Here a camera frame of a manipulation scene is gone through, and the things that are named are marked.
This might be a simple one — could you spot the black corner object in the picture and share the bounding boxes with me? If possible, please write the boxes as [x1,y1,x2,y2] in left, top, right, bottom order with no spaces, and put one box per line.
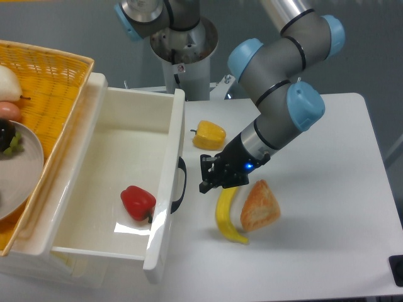
[389,255,403,287]

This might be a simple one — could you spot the white pear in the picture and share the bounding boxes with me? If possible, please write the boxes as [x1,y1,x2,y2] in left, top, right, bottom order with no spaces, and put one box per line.
[0,65,31,103]

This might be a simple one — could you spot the white top drawer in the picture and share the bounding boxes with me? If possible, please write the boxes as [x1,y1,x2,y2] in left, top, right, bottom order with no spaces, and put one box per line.
[52,88,184,281]

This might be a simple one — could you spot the dark purple grapes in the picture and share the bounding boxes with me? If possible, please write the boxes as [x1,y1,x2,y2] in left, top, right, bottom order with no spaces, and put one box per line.
[1,118,24,156]

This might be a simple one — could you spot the yellow wicker basket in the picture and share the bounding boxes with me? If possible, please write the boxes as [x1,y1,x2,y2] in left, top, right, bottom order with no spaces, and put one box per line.
[1,40,94,257]

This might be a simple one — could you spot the yellow bell pepper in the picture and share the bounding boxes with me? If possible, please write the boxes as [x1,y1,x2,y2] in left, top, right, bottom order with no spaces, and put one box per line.
[191,120,226,150]

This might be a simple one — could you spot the white drawer cabinet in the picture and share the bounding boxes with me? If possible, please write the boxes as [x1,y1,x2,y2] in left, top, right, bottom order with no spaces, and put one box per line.
[0,72,164,289]

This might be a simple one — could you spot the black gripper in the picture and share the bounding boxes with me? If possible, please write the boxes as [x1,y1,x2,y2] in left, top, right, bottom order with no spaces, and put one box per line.
[199,134,271,193]

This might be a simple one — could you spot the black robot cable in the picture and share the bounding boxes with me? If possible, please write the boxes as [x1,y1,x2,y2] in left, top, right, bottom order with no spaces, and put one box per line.
[170,49,183,92]

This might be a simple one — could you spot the triangular puff pastry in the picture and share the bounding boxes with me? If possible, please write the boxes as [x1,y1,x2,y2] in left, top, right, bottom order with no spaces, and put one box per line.
[240,179,281,232]

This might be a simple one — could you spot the red bell pepper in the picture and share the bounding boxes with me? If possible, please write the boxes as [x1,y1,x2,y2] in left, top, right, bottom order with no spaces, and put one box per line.
[120,186,156,223]

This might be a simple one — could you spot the yellow banana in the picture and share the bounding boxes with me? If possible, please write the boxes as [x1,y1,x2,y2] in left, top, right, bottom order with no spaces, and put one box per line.
[215,187,249,245]

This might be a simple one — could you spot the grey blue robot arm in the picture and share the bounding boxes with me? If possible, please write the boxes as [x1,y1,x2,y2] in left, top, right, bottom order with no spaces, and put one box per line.
[114,1,346,193]

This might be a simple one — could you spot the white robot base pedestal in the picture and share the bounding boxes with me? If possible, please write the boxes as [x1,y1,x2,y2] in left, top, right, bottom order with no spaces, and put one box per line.
[149,17,235,101]

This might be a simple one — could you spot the grey plate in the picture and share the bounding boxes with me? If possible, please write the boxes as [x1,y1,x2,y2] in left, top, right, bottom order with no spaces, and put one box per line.
[1,121,44,219]

